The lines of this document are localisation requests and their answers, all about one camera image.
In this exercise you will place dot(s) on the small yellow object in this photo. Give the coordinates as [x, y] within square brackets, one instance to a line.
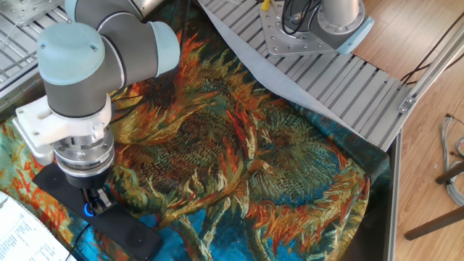
[265, 5]

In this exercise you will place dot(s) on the white printed paper sheet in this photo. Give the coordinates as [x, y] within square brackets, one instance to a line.
[25, 235]

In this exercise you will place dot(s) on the sunflower painting cloth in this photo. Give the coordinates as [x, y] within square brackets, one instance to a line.
[272, 163]

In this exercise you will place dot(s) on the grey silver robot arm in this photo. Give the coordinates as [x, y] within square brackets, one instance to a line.
[83, 72]

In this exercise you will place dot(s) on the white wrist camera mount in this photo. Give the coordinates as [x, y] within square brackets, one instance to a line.
[43, 130]

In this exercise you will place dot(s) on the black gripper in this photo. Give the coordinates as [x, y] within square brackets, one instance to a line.
[88, 181]

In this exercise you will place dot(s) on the dark wooden furniture leg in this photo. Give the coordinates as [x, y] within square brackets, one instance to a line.
[435, 223]
[451, 173]

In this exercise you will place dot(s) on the aluminium frame beam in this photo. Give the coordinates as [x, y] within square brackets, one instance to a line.
[431, 72]
[393, 199]

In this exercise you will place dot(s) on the silver mounting plate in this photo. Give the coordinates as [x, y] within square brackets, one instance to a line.
[279, 40]
[25, 9]

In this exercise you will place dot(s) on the black bar speaker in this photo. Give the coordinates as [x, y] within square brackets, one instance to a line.
[123, 228]

